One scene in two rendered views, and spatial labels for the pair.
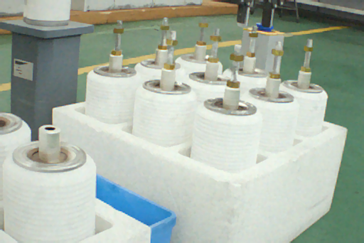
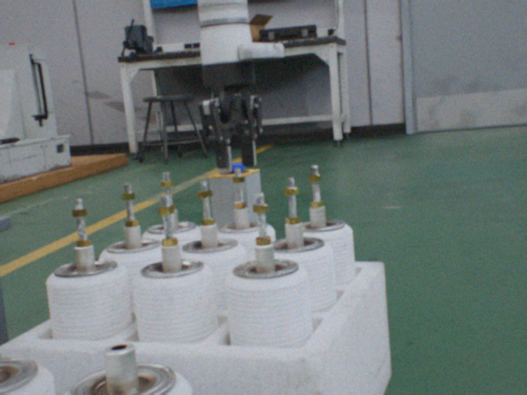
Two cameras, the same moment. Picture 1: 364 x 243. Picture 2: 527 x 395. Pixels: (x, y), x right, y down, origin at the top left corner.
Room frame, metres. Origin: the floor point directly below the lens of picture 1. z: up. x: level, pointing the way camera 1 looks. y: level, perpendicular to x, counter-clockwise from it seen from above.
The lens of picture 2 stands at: (-0.06, 0.17, 0.46)
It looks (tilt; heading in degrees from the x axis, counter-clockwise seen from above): 9 degrees down; 345
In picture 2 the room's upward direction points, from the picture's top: 5 degrees counter-clockwise
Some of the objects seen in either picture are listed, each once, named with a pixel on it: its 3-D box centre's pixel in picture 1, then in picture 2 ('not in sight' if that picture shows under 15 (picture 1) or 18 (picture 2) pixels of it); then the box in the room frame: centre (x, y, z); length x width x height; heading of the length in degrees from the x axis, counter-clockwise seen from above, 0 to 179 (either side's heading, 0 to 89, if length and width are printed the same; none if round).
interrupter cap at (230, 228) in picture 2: (248, 72); (242, 227); (0.97, -0.07, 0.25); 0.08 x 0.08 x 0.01
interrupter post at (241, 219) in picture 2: (249, 65); (241, 219); (0.97, -0.07, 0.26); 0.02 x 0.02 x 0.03
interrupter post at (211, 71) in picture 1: (211, 71); (208, 237); (0.87, 0.00, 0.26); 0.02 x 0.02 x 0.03
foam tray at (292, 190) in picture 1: (201, 166); (222, 360); (0.87, -0.01, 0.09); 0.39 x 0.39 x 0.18; 55
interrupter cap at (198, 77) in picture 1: (210, 79); (210, 246); (0.87, 0.00, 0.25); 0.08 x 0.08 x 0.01
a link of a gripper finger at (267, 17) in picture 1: (267, 18); (248, 154); (1.00, -0.10, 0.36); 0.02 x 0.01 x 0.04; 45
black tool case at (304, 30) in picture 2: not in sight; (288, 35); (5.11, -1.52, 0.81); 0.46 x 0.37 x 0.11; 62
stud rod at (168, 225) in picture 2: (170, 55); (168, 227); (0.78, 0.06, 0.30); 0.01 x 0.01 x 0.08; 39
